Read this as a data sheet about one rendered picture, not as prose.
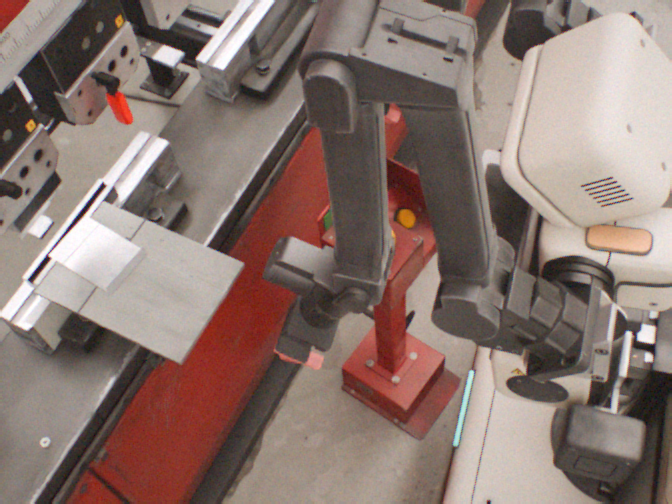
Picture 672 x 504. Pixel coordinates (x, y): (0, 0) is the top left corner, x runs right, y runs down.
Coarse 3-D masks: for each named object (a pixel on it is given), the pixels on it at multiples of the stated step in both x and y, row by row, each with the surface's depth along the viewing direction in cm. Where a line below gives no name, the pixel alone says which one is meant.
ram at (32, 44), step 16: (0, 0) 98; (16, 0) 101; (32, 0) 103; (64, 0) 108; (80, 0) 111; (0, 16) 99; (16, 16) 102; (48, 16) 106; (64, 16) 109; (0, 32) 100; (32, 32) 105; (48, 32) 108; (32, 48) 106; (16, 64) 105; (0, 80) 103
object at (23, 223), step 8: (56, 176) 125; (48, 184) 124; (56, 184) 126; (40, 192) 123; (48, 192) 125; (56, 192) 128; (32, 200) 122; (40, 200) 124; (48, 200) 127; (32, 208) 123; (40, 208) 124; (24, 216) 122; (32, 216) 123; (16, 224) 121; (24, 224) 122; (32, 224) 126; (16, 232) 123; (24, 232) 125
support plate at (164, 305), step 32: (128, 224) 134; (160, 256) 131; (192, 256) 131; (224, 256) 130; (64, 288) 129; (128, 288) 129; (160, 288) 128; (192, 288) 128; (224, 288) 127; (96, 320) 126; (128, 320) 126; (160, 320) 125; (192, 320) 125; (160, 352) 123
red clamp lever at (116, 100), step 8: (96, 72) 118; (104, 72) 117; (96, 80) 117; (104, 80) 116; (112, 80) 116; (112, 88) 117; (112, 96) 119; (120, 96) 119; (112, 104) 120; (120, 104) 120; (120, 112) 121; (128, 112) 123; (120, 120) 123; (128, 120) 123
